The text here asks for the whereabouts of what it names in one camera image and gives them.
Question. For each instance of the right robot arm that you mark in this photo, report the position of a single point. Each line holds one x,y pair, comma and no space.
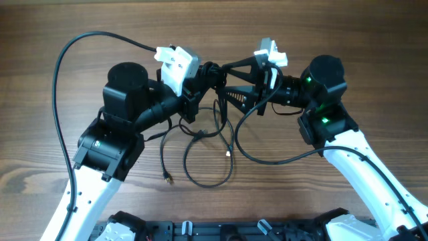
326,125

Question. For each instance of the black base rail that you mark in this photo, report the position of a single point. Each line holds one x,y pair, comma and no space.
234,231

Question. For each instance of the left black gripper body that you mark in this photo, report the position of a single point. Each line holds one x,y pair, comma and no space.
188,98

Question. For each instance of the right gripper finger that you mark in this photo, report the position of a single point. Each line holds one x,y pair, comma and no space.
251,76
241,97

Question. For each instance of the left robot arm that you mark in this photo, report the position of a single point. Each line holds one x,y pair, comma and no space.
110,146

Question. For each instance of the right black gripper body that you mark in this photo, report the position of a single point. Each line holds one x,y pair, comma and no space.
265,90

